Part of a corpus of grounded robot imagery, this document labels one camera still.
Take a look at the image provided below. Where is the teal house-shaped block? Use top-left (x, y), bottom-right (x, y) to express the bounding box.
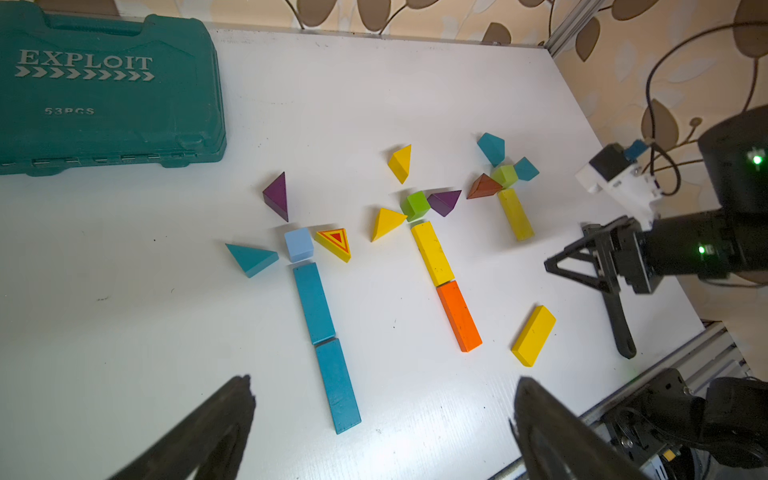
top-left (514, 157), bottom-right (539, 182)

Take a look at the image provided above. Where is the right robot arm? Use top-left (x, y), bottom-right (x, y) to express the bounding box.
top-left (544, 106), bottom-right (767, 294)

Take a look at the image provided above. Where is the light blue cube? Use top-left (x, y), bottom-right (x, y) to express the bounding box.
top-left (284, 228), bottom-right (314, 263)

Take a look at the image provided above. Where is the teal triangle block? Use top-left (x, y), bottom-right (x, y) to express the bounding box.
top-left (226, 244), bottom-right (279, 278)

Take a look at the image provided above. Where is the yellow small block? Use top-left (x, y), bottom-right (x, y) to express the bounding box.
top-left (371, 208), bottom-right (407, 242)
top-left (387, 145), bottom-right (412, 184)

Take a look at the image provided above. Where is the yellow long block bottom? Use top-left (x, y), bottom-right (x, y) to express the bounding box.
top-left (511, 305), bottom-right (556, 367)

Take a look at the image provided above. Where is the long yellow block diagonal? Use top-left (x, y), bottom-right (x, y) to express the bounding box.
top-left (411, 222), bottom-right (455, 287)

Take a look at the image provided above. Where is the yellow small block bottom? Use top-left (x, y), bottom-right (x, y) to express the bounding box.
top-left (387, 145), bottom-right (412, 184)

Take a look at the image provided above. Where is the dark purple triangle block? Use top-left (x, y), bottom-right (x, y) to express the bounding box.
top-left (427, 190), bottom-right (461, 217)

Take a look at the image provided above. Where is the teal long block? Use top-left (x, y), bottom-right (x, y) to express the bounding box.
top-left (293, 262), bottom-right (336, 345)
top-left (315, 338), bottom-right (361, 435)

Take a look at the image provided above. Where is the aluminium rail front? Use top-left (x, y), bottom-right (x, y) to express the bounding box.
top-left (495, 324), bottom-right (767, 479)

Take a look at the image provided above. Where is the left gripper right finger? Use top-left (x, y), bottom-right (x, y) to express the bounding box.
top-left (510, 377), bottom-right (646, 479)

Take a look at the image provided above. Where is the brown house-shaped block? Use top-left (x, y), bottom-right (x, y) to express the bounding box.
top-left (466, 173), bottom-right (503, 200)

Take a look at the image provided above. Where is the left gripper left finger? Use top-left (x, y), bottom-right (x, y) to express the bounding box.
top-left (113, 375), bottom-right (256, 479)

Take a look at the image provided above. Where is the green plastic tool case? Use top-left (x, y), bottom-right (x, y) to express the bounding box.
top-left (1, 1), bottom-right (227, 176)

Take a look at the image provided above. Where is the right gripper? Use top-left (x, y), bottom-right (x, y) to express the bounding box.
top-left (544, 215), bottom-right (662, 294)

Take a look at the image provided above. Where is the teal wedge block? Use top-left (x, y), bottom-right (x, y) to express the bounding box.
top-left (477, 133), bottom-right (506, 167)

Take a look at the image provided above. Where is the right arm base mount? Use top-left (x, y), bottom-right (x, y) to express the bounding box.
top-left (601, 368), bottom-right (767, 479)

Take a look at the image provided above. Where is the light green cube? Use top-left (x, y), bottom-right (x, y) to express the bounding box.
top-left (491, 164), bottom-right (519, 189)

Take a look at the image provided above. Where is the orange rectangular block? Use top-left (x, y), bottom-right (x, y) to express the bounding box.
top-left (437, 281), bottom-right (482, 353)

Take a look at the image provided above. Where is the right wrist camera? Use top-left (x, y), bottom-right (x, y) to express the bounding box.
top-left (575, 140), bottom-right (662, 229)

